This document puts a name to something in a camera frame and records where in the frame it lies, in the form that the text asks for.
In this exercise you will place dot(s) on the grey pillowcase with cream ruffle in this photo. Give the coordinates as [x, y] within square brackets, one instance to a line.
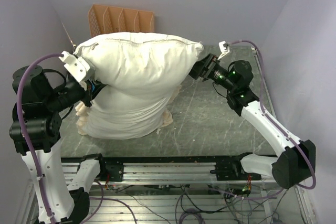
[117, 116]

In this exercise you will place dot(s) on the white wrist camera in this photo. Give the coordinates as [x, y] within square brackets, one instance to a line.
[78, 67]
[224, 48]

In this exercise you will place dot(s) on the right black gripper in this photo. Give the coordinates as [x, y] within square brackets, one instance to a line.
[203, 68]

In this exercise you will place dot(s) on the white pillow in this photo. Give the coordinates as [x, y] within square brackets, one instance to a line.
[143, 65]

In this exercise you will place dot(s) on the aluminium mounting rail frame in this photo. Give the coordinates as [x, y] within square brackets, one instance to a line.
[186, 190]

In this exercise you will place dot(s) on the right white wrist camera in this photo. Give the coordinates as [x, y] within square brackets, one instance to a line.
[224, 48]

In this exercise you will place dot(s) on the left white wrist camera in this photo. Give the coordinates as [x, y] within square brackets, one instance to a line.
[78, 67]

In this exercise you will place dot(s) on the orange plastic file organizer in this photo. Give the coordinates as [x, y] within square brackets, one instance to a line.
[104, 19]

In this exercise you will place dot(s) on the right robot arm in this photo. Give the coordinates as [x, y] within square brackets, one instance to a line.
[295, 159]

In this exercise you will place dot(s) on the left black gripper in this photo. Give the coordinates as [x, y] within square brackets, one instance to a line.
[92, 89]

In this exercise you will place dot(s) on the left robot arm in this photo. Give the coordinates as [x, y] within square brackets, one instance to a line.
[36, 134]

